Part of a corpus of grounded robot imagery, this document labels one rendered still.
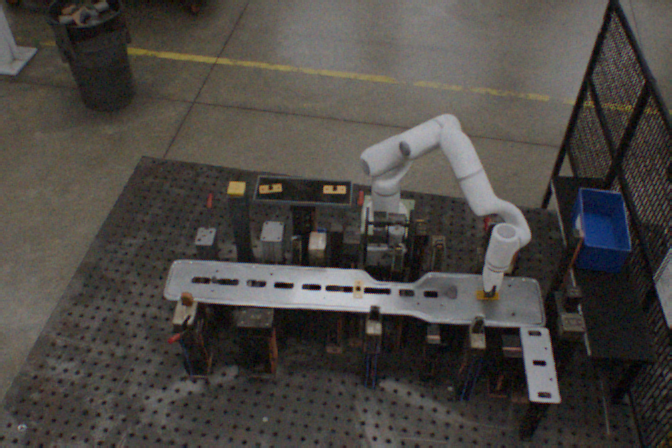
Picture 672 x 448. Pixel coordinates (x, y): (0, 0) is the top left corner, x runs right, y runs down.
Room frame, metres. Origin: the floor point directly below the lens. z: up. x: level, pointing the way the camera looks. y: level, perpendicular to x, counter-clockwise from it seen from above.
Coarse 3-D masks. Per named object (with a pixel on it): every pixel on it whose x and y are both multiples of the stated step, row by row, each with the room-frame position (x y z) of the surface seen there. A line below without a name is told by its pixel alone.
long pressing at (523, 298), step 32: (192, 288) 1.49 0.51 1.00; (224, 288) 1.49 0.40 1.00; (256, 288) 1.49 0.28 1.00; (416, 288) 1.50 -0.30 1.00; (448, 288) 1.50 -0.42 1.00; (480, 288) 1.50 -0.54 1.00; (512, 288) 1.50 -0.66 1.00; (448, 320) 1.36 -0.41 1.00; (512, 320) 1.36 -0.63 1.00; (544, 320) 1.36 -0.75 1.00
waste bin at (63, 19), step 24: (72, 0) 4.19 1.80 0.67; (96, 0) 4.23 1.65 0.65; (72, 24) 3.97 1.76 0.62; (96, 24) 3.80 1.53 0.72; (120, 24) 3.96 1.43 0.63; (72, 48) 3.75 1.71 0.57; (96, 48) 3.80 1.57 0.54; (120, 48) 3.94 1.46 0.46; (72, 72) 3.88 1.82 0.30; (96, 72) 3.81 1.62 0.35; (120, 72) 3.91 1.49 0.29; (96, 96) 3.82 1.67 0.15; (120, 96) 3.88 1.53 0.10
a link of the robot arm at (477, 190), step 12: (468, 180) 1.57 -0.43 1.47; (480, 180) 1.57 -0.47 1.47; (468, 192) 1.56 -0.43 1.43; (480, 192) 1.55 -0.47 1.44; (492, 192) 1.56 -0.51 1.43; (468, 204) 1.55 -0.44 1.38; (480, 204) 1.52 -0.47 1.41; (492, 204) 1.53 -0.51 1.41; (504, 204) 1.54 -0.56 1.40; (504, 216) 1.55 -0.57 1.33; (516, 216) 1.53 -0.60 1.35; (516, 228) 1.51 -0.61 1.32; (528, 228) 1.51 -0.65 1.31; (528, 240) 1.48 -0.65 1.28
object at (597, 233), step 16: (592, 192) 1.86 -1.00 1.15; (608, 192) 1.85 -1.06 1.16; (576, 208) 1.82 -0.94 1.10; (592, 208) 1.86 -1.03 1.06; (608, 208) 1.85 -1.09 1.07; (624, 208) 1.76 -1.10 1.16; (576, 224) 1.75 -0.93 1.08; (592, 224) 1.80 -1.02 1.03; (608, 224) 1.80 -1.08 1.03; (624, 224) 1.70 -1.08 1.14; (592, 240) 1.72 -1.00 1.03; (608, 240) 1.72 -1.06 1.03; (624, 240) 1.64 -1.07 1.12; (576, 256) 1.62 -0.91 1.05; (592, 256) 1.57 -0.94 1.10; (608, 256) 1.56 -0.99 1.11; (624, 256) 1.56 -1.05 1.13
